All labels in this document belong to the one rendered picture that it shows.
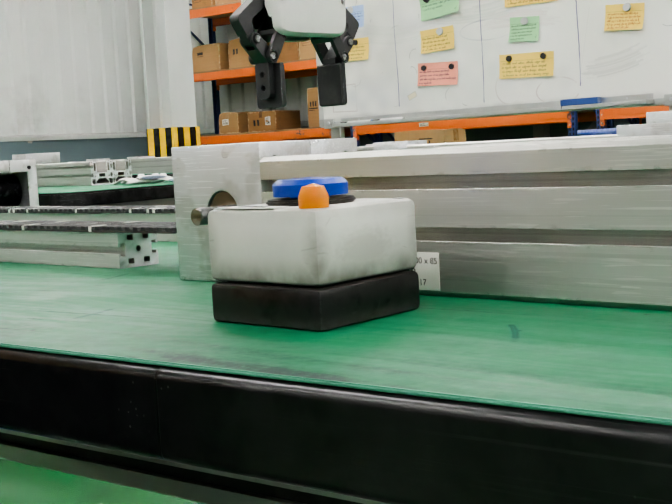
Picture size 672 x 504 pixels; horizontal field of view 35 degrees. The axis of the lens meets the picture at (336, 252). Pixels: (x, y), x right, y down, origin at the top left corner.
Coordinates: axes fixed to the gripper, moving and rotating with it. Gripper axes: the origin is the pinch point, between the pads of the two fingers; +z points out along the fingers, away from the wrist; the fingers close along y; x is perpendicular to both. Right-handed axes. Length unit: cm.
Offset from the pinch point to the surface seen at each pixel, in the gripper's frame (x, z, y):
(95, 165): -243, 9, -156
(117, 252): -2.5, 12.4, 21.1
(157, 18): -627, -101, -517
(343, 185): 32.3, 6.7, 32.8
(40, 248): -13.8, 12.3, 20.9
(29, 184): -74, 8, -18
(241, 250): 28.9, 9.6, 37.3
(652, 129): 27.7, 5.4, -14.8
